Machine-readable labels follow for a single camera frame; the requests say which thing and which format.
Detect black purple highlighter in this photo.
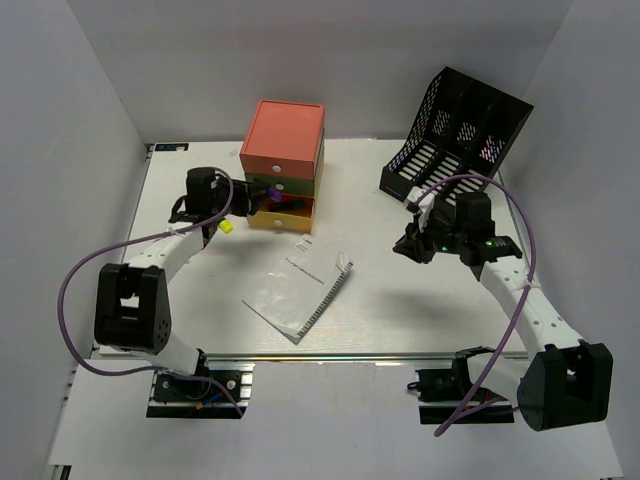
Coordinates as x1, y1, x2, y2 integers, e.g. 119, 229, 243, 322
267, 188, 282, 203

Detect yellow bottom drawer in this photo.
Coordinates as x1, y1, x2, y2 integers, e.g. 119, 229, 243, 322
247, 195, 315, 233

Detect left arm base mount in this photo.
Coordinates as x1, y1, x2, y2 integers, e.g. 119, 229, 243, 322
146, 360, 253, 420

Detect black file organizer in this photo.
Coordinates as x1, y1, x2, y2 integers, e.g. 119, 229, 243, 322
379, 67, 534, 201

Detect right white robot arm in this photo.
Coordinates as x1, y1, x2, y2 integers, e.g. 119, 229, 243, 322
393, 187, 613, 431

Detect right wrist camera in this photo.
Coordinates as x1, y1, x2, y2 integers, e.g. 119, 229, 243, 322
403, 186, 436, 227

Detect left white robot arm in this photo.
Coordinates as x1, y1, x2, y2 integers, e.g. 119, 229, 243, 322
94, 167, 281, 399

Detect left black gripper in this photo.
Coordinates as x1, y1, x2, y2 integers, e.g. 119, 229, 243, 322
210, 176, 271, 220

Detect black yellow highlighter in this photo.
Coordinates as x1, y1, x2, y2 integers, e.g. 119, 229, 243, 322
218, 220, 234, 234

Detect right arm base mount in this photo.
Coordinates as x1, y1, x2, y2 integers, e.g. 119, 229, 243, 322
406, 347, 516, 425

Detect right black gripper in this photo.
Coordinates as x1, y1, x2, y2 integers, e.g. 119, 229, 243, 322
394, 209, 468, 264

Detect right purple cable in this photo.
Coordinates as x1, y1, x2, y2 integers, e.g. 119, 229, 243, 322
412, 172, 536, 439

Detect black label sticker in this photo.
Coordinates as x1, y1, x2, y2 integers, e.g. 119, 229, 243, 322
154, 143, 189, 152

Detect orange top drawer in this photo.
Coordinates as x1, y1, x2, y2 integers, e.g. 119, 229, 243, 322
239, 100, 325, 180

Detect green drawer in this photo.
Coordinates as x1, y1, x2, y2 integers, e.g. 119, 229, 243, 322
244, 173, 320, 197

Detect black pink highlighter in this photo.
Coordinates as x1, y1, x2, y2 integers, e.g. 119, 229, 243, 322
268, 200, 305, 212

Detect white safety instructions booklet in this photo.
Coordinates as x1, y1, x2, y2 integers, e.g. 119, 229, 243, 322
243, 235, 354, 344

